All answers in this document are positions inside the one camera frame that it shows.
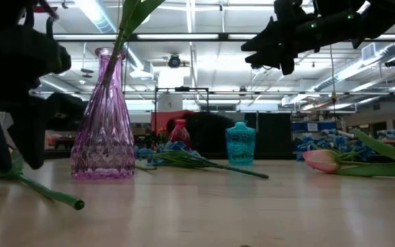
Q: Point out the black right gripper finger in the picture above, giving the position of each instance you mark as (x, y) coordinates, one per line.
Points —
(269, 36)
(276, 58)

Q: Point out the yellow artificial tulip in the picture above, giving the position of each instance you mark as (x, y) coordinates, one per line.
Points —
(130, 15)
(57, 195)

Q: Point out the purple glass vase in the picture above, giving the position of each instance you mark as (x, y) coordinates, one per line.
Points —
(103, 137)

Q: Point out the teal glass vase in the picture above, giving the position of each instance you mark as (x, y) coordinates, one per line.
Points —
(240, 144)

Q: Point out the blue artificial flower bunch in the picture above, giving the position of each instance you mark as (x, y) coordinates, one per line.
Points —
(338, 141)
(183, 159)

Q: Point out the red glass vase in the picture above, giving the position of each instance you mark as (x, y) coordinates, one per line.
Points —
(180, 135)

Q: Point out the black monitor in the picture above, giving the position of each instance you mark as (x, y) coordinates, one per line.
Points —
(67, 113)

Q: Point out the white ceiling vent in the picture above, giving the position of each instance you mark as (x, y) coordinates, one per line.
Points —
(369, 51)

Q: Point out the black partition panel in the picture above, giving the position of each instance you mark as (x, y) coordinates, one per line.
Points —
(274, 133)

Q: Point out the black metal stand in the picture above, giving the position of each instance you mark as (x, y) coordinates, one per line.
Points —
(182, 88)

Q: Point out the wooden table with equipment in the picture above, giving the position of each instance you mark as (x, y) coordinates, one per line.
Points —
(394, 133)

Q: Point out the red cloth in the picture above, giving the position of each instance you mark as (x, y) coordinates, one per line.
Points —
(159, 120)

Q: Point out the black ceiling dome camera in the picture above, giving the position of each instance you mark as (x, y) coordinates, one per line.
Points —
(174, 61)

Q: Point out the black aluminium rig frame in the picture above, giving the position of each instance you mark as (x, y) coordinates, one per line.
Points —
(279, 157)

